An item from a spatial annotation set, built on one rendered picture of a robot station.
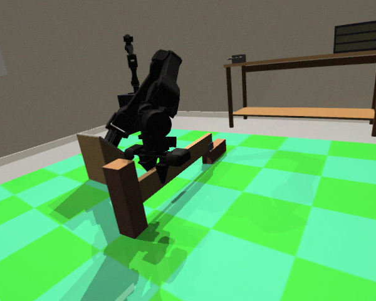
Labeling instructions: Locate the long wooden rail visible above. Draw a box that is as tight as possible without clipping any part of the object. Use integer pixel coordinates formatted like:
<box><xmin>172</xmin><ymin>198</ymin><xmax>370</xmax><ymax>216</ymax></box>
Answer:
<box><xmin>138</xmin><ymin>133</ymin><xmax>212</xmax><ymax>202</ymax></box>

